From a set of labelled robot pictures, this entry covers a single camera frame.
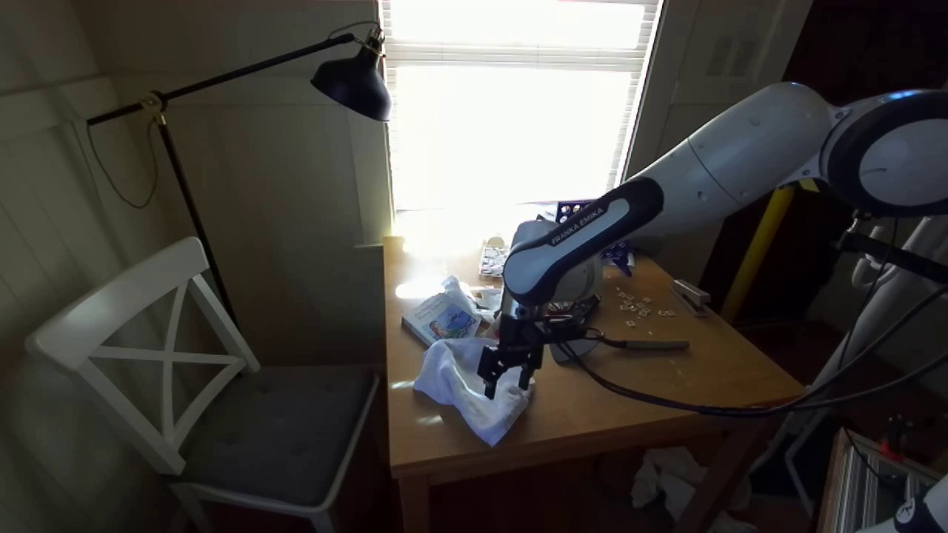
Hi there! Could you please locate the white wooden chair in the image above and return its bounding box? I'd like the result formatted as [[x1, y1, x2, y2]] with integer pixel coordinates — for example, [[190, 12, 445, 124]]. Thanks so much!
[[29, 236, 378, 533]]

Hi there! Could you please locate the white towel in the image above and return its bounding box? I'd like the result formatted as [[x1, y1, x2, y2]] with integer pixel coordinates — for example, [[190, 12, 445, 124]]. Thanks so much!
[[415, 336, 532, 446]]

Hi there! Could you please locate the black floor lamp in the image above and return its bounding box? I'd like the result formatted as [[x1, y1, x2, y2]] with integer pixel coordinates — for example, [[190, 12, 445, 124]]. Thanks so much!
[[112, 31, 392, 317]]

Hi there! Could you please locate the box of books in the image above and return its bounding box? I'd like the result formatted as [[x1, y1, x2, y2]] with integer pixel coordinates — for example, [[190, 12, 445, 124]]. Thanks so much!
[[818, 429, 948, 533]]

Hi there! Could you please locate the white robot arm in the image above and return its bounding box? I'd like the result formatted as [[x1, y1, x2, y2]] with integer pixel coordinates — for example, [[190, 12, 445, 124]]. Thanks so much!
[[476, 82, 948, 394]]

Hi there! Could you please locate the yellow pole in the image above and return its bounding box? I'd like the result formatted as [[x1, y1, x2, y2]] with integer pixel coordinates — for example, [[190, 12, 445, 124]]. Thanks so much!
[[721, 185, 793, 323]]

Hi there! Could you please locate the white cloth on floor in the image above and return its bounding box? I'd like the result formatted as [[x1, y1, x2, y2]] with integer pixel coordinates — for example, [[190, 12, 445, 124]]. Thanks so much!
[[632, 446, 758, 533]]

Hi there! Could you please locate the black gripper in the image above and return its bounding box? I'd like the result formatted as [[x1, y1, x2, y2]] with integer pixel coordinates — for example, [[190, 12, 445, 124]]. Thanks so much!
[[476, 296, 598, 395]]

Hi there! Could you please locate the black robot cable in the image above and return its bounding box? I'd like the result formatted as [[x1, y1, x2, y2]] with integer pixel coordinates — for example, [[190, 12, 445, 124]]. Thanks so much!
[[550, 283, 948, 419]]

